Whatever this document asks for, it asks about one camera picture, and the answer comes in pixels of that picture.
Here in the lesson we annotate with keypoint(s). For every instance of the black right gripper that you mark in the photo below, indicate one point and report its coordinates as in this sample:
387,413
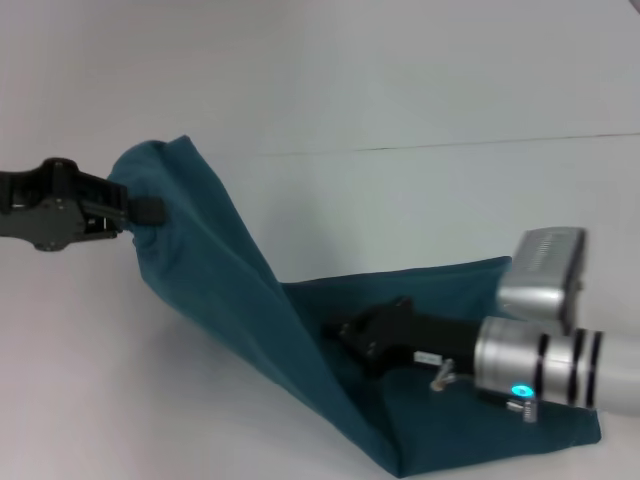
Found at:
400,335

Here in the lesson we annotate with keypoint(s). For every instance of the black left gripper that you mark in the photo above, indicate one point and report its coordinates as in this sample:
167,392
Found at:
45,205

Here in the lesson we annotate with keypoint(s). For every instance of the teal blue shirt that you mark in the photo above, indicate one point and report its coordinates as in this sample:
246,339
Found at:
225,275

